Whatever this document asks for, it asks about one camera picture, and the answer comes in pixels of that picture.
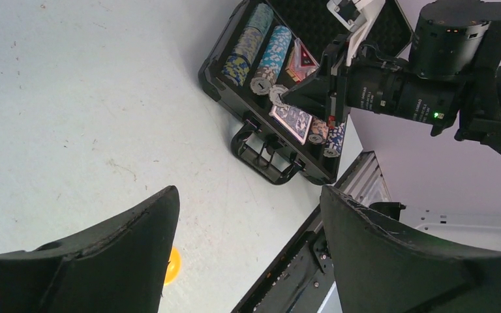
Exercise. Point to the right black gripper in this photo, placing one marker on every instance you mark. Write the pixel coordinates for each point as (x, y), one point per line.
(417, 89)

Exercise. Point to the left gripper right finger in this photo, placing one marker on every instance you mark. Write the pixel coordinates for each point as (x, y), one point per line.
(383, 265)

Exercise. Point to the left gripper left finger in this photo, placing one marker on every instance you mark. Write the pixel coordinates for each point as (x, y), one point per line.
(118, 265)

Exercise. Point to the white poker chip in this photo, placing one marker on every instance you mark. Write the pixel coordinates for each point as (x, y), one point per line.
(275, 95)

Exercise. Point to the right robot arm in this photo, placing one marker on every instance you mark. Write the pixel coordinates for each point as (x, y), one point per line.
(467, 34)

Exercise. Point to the red card deck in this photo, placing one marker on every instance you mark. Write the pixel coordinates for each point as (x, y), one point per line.
(300, 63)

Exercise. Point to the blue card deck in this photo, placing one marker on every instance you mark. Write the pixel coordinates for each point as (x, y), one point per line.
(295, 121)

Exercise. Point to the brown chip row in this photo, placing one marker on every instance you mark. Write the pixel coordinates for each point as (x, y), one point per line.
(318, 131)

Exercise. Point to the yellow disc chip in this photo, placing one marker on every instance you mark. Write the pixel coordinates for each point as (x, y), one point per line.
(174, 266)

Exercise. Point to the black poker case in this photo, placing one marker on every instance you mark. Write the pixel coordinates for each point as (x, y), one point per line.
(262, 143)

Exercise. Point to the blue chip row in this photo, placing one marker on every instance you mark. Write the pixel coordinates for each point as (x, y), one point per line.
(272, 61)

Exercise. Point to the green chip row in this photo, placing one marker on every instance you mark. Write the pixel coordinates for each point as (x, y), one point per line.
(242, 56)

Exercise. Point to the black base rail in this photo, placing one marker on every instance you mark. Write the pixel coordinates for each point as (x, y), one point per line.
(300, 278)

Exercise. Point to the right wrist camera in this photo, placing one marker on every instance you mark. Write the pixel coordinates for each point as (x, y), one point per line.
(358, 17)

